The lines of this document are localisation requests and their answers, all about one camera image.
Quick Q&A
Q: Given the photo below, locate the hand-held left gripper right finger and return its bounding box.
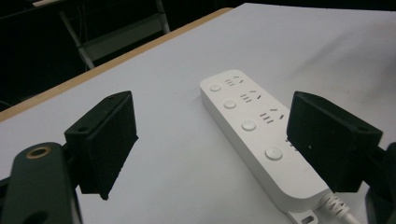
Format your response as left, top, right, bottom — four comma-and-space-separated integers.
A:
286, 91, 384, 194

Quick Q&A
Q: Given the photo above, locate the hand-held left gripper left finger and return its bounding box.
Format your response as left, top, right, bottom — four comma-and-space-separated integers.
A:
64, 90, 139, 201

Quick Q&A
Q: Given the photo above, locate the white power strip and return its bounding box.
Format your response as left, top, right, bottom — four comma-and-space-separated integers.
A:
199, 69, 332, 224

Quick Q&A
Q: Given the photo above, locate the grey metal stand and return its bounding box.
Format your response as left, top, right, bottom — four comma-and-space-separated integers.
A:
58, 0, 171, 70

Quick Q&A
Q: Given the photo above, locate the white power strip cable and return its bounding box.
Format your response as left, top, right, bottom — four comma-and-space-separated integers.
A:
318, 192, 362, 224

